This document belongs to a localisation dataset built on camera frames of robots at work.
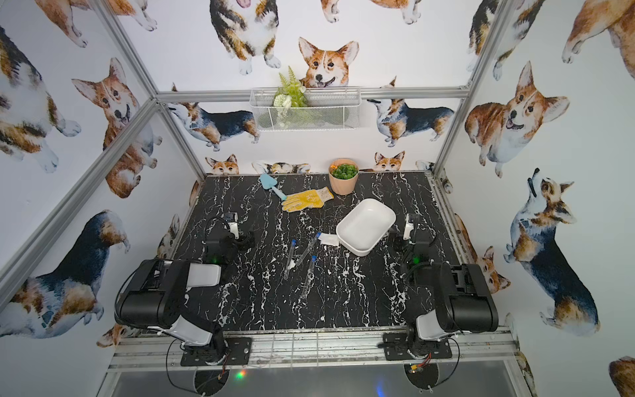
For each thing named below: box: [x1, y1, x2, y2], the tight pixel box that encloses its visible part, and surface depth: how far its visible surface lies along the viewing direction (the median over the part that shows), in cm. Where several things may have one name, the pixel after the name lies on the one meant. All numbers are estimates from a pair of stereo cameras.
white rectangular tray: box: [335, 198, 397, 258], surface depth 102 cm
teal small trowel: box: [259, 173, 287, 201], surface depth 119 cm
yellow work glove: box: [281, 186, 335, 213], surface depth 112 cm
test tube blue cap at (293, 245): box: [283, 239, 297, 281], surface depth 96 cm
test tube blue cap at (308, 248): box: [296, 231, 322, 267], surface depth 97 cm
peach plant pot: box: [328, 157, 360, 197], surface depth 109 cm
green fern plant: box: [272, 65, 309, 128], surface depth 86 cm
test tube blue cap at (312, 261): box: [300, 254, 318, 301], surface depth 92 cm
